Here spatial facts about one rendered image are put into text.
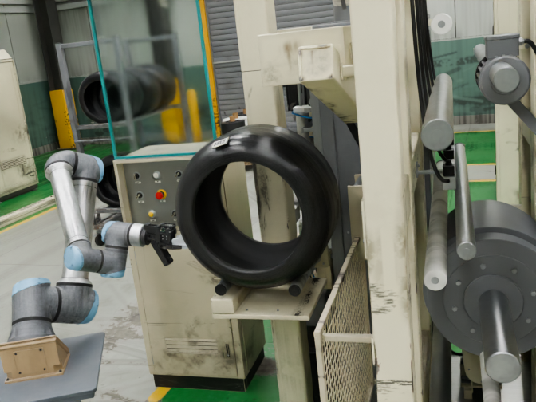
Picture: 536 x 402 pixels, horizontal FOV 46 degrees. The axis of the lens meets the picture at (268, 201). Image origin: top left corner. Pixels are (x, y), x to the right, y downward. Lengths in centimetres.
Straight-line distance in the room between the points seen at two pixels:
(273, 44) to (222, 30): 1033
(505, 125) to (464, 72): 573
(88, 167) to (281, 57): 132
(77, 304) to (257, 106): 110
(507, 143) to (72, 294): 381
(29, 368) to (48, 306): 25
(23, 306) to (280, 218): 107
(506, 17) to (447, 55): 579
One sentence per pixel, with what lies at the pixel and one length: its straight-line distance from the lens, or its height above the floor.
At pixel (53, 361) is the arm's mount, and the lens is 264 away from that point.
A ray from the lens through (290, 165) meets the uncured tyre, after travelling 210.
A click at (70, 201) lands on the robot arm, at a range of 265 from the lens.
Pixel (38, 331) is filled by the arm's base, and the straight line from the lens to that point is 265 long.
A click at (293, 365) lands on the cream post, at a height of 39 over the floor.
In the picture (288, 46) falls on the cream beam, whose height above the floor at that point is 174.
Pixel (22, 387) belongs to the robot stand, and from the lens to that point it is 266.
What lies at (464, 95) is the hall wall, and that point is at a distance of 1118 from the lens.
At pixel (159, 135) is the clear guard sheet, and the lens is 311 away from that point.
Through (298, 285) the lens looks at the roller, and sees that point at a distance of 226.
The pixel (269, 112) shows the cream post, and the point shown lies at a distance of 249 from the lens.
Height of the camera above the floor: 177
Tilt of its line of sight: 14 degrees down
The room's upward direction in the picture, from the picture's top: 6 degrees counter-clockwise
